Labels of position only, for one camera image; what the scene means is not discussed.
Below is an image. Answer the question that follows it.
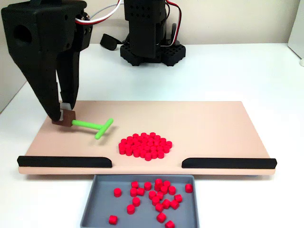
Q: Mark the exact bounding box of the white power cable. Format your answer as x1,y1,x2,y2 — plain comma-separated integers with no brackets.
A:
88,2,119,19

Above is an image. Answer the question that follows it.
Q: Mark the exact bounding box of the grey rectangular tray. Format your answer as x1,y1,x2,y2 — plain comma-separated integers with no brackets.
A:
80,174,200,228

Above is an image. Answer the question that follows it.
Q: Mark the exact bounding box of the green T-shaped pusher tool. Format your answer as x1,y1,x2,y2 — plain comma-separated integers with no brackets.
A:
52,109,114,140

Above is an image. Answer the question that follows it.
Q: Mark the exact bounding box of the beige flat board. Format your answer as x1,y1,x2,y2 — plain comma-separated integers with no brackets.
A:
18,100,277,176

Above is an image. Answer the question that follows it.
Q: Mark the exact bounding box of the red white black servo cable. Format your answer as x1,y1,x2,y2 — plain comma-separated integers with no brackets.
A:
166,0,183,48
75,0,125,25

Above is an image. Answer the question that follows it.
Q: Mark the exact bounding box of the heap of red granules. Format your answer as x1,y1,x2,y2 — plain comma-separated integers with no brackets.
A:
118,132,173,162

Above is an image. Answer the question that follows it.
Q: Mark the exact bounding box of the black edge rail strip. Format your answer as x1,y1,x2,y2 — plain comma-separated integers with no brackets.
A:
181,157,277,170
17,155,113,169

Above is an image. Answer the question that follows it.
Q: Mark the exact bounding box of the black clamp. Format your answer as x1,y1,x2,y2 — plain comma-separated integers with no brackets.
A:
99,33,122,51

